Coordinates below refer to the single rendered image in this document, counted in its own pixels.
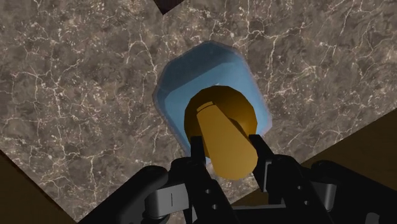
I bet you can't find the blue bowl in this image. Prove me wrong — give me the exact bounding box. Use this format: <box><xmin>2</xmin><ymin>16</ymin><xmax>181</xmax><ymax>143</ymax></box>
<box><xmin>151</xmin><ymin>40</ymin><xmax>273</xmax><ymax>165</ymax></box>

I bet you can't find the yellow bottle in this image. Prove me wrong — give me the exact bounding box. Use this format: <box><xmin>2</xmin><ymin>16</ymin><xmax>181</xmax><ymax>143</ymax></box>
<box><xmin>184</xmin><ymin>85</ymin><xmax>259</xmax><ymax>181</ymax></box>

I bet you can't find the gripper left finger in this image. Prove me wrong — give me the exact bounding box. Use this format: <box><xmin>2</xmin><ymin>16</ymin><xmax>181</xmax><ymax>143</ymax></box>
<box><xmin>78</xmin><ymin>135</ymin><xmax>240</xmax><ymax>224</ymax></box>

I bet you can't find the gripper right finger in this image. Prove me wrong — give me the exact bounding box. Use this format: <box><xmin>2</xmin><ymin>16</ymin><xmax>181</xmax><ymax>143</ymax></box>
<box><xmin>248</xmin><ymin>134</ymin><xmax>397</xmax><ymax>224</ymax></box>

